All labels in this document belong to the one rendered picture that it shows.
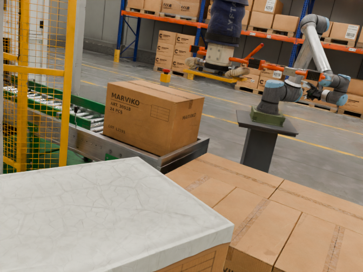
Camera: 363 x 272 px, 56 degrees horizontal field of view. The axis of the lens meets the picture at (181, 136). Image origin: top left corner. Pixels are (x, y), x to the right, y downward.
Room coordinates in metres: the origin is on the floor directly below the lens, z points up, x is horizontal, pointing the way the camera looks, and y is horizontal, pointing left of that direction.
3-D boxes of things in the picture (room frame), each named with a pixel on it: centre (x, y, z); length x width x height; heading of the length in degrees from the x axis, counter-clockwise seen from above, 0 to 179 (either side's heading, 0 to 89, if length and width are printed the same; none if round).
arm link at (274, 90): (2.97, -0.72, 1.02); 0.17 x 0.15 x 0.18; 113
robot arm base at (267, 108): (2.97, -0.71, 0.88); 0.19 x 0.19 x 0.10
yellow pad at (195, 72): (2.19, -0.11, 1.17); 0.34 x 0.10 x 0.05; 63
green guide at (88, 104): (3.26, 1.18, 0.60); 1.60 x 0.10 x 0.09; 62
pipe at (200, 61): (2.27, -0.15, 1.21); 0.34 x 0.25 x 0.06; 63
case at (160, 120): (2.48, 0.23, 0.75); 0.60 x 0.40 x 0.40; 62
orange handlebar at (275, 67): (2.29, -0.38, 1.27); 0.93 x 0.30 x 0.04; 63
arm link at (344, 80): (2.53, -1.08, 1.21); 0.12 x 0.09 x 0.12; 113
